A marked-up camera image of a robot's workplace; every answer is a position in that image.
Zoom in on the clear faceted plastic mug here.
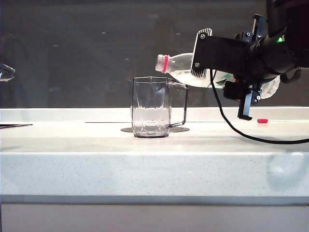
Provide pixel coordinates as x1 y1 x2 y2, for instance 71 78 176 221
127 76 189 139

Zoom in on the white cabinet front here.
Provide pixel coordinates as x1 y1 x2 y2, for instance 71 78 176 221
0 204 309 232

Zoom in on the brushed steel gooseneck faucet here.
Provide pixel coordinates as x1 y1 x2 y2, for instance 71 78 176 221
0 63 15 83

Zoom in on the black camera cable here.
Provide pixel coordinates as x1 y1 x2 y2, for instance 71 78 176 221
209 69 309 145

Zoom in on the round black metal disc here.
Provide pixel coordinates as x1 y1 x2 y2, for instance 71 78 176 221
120 127 190 133

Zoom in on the clear red-label water bottle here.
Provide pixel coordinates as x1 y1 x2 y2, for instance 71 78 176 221
155 52 281 100

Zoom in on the silver finned wrist camera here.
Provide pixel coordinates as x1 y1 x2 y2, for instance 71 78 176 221
190 28 213 78

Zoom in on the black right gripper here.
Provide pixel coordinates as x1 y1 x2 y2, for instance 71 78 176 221
207 14 267 121

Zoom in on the black rectangular sink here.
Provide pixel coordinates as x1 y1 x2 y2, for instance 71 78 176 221
0 124 33 130

